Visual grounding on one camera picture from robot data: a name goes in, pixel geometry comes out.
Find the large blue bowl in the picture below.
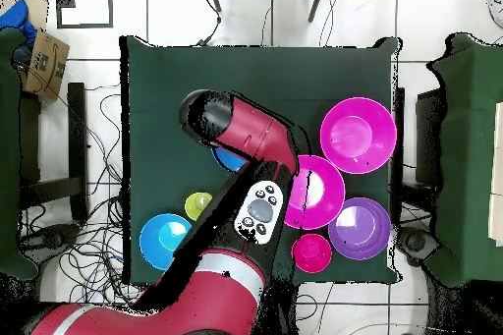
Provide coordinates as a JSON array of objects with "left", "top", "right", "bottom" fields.
[
  {"left": 210, "top": 145, "right": 250, "bottom": 174},
  {"left": 139, "top": 213, "right": 194, "bottom": 272}
]

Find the yellow cup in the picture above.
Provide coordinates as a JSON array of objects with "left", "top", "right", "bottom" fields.
[{"left": 184, "top": 192, "right": 214, "bottom": 221}]

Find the large pink bowl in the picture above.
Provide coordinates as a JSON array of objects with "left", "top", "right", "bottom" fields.
[
  {"left": 283, "top": 154, "right": 347, "bottom": 231},
  {"left": 319, "top": 96, "right": 398, "bottom": 176}
]

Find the dark green table cloth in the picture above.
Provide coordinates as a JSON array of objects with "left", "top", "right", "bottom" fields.
[{"left": 119, "top": 34, "right": 404, "bottom": 285}]

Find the small crimson bowl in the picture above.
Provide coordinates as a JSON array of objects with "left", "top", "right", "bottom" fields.
[{"left": 291, "top": 233, "right": 333, "bottom": 274}]

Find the purple bowl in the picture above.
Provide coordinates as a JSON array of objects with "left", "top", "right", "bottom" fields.
[{"left": 327, "top": 196, "right": 393, "bottom": 261}]

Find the green covered side table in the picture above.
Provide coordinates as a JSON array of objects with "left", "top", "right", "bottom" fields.
[
  {"left": 0, "top": 27, "right": 40, "bottom": 281},
  {"left": 425, "top": 32, "right": 503, "bottom": 288}
]

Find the printed cardboard box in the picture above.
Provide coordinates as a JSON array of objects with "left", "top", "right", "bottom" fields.
[{"left": 22, "top": 29, "right": 71, "bottom": 101}]

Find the plain cardboard box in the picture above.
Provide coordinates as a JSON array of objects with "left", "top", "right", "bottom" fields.
[{"left": 0, "top": 0, "right": 50, "bottom": 31}]

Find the blue cloth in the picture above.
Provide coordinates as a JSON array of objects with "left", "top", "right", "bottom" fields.
[{"left": 0, "top": 0, "right": 38, "bottom": 45}]

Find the person's foot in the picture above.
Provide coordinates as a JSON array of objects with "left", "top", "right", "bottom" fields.
[{"left": 480, "top": 0, "right": 503, "bottom": 30}]

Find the tangle of floor cables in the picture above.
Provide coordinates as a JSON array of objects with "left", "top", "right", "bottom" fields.
[{"left": 17, "top": 83, "right": 142, "bottom": 307}]

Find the black cable with plug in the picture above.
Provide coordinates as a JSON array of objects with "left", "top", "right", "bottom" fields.
[{"left": 196, "top": 0, "right": 223, "bottom": 47}]

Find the black bench frame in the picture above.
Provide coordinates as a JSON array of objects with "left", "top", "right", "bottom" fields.
[
  {"left": 392, "top": 86, "right": 447, "bottom": 226},
  {"left": 19, "top": 82, "right": 89, "bottom": 222}
]

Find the black pedestal foot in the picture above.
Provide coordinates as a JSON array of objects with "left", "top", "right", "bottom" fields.
[
  {"left": 396, "top": 226, "right": 441, "bottom": 265},
  {"left": 21, "top": 223, "right": 82, "bottom": 259}
]

